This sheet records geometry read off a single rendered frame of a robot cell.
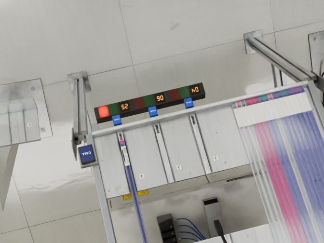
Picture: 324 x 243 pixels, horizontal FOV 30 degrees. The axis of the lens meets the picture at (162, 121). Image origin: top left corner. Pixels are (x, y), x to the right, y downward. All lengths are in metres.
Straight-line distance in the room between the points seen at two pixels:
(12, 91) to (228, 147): 1.05
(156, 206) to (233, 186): 0.26
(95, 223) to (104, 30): 0.86
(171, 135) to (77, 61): 0.80
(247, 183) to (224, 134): 0.31
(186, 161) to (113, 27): 0.87
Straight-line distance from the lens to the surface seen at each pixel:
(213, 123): 1.79
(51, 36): 2.45
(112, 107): 1.83
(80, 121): 1.99
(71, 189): 2.65
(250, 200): 2.08
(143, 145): 1.77
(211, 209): 2.00
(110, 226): 1.70
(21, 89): 2.49
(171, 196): 2.01
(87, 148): 1.73
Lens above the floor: 2.40
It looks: 69 degrees down
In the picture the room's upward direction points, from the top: 157 degrees clockwise
